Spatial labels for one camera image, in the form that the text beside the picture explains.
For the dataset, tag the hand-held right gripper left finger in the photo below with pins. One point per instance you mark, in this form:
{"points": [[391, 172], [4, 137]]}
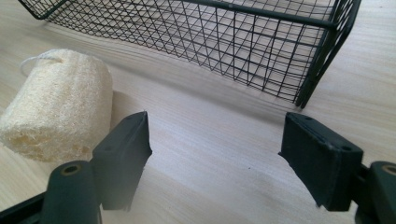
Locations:
{"points": [[120, 161]]}

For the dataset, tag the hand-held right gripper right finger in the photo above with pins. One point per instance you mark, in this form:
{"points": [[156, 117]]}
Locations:
{"points": [[320, 161]]}

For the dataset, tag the beige loofah sponge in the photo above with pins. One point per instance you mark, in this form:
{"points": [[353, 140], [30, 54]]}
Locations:
{"points": [[59, 105]]}

